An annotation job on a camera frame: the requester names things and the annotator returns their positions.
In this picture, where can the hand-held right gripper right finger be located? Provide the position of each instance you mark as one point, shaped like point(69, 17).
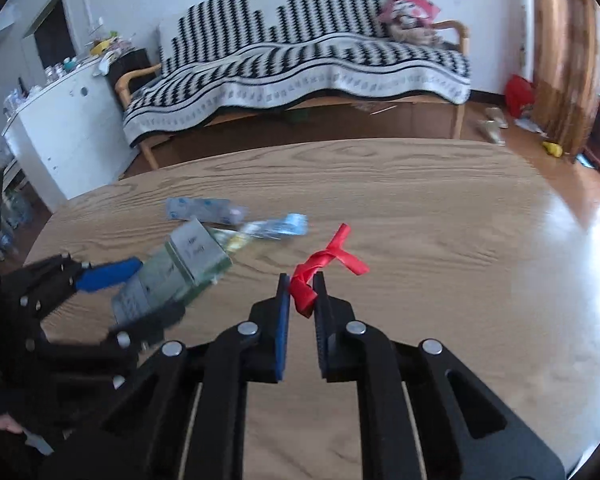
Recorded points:
point(322, 320)

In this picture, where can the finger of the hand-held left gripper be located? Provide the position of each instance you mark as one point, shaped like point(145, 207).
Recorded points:
point(107, 272)
point(145, 321)

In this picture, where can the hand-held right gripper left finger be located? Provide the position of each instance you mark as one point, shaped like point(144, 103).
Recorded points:
point(280, 320)

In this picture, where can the red ribbon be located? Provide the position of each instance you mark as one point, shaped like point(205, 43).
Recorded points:
point(330, 256)

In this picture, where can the green and white carton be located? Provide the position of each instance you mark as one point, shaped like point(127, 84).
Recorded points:
point(190, 255)

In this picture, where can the person's left hand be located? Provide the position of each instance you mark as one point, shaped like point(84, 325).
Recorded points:
point(2, 422)

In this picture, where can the light blue foil wrapper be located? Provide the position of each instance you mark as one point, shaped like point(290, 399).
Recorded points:
point(275, 227)

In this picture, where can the cluttered low shelf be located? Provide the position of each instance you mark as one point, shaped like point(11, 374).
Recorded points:
point(15, 210)

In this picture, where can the blue and white wrapper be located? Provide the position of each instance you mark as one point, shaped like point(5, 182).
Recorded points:
point(200, 208)

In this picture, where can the white cabinet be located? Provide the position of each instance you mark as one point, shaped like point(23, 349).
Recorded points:
point(75, 135)

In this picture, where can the black box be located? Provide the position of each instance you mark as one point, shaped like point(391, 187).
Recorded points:
point(130, 62)

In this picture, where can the cluster of small bottles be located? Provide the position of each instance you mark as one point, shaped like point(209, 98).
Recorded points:
point(100, 50)

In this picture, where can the pair of beige slippers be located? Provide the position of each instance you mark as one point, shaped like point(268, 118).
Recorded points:
point(494, 125)

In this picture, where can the striped black-white sofa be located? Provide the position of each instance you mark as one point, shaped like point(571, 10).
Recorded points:
point(300, 60)

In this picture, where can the yellow toy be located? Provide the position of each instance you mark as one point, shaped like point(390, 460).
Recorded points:
point(552, 148)

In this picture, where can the red bag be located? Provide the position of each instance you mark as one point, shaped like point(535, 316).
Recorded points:
point(519, 95)

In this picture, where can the pink plush toy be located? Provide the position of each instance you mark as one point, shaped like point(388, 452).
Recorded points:
point(410, 10)

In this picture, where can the wooden sofa frame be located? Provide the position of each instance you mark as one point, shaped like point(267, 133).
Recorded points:
point(135, 77)

